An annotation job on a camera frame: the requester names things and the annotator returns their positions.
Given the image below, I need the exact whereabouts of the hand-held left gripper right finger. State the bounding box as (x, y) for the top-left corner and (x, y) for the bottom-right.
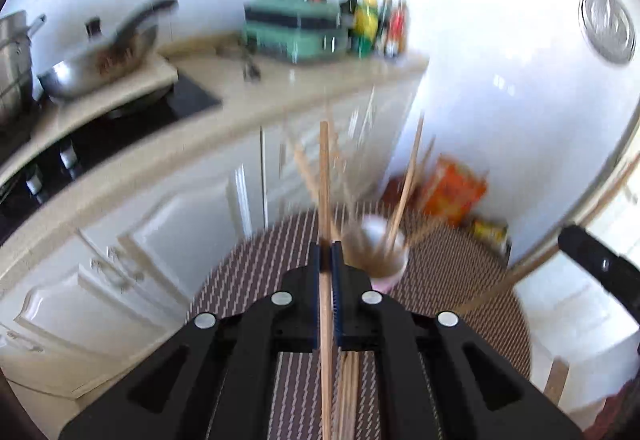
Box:
(330, 240), (586, 440)

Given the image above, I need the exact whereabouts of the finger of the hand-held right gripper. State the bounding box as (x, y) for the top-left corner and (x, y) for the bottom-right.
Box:
(557, 223), (640, 317)

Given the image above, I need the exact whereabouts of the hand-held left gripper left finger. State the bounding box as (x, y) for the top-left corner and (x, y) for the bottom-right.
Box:
(59, 241), (321, 440)

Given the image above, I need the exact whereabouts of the white paper cup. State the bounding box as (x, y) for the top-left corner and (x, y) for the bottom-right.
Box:
(340, 215), (410, 293)

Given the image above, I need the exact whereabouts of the row of wooden chopsticks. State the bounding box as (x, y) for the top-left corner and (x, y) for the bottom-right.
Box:
(337, 352), (362, 440)

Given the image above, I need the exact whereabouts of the wooden chopstick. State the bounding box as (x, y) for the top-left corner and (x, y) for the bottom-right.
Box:
(318, 120), (334, 440)

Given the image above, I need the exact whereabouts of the bunch of wooden chopsticks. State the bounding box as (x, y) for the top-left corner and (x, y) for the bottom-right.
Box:
(280, 112), (438, 271)

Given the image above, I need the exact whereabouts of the brown polka dot tablecloth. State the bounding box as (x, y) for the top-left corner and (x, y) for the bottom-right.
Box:
(187, 205), (532, 440)

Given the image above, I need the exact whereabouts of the beige wooden stool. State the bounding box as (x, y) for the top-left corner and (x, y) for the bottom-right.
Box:
(542, 357), (571, 405)

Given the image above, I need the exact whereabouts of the large cooking oil bottle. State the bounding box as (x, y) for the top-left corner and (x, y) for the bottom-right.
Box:
(382, 175), (422, 212)

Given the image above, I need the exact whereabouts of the orange rice bag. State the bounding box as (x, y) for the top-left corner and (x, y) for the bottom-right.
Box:
(419, 155), (489, 227)

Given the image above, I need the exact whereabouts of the cream kitchen cabinet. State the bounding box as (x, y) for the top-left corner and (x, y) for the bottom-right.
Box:
(0, 32), (431, 398)

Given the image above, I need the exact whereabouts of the black cooktop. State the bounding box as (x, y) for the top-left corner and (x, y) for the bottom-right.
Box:
(0, 70), (223, 246)

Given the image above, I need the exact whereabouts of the round steel steamer rack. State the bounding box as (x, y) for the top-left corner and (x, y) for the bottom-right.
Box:
(579, 0), (637, 66)

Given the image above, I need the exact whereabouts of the green electric grill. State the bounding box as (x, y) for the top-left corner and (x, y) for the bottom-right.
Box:
(242, 0), (351, 64)

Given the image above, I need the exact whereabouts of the beige stove cover board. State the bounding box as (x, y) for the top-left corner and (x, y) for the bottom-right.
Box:
(20, 52), (180, 131)

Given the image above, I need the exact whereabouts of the green yellow bottle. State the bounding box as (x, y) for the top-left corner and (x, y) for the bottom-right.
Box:
(350, 0), (382, 57)

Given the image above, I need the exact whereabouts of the dark sauce bottle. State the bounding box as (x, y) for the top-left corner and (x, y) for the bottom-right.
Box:
(377, 0), (397, 54)

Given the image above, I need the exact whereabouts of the red liquid bottle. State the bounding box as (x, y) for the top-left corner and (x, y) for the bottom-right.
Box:
(391, 0), (412, 57)

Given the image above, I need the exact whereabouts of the dark green oil bottle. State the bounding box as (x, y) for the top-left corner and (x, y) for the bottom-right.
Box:
(340, 0), (362, 35)

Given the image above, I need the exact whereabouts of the steel wok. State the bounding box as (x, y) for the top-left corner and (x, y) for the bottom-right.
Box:
(37, 0), (180, 102)

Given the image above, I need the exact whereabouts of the steel pot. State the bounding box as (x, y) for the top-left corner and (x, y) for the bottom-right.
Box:
(0, 10), (47, 127)

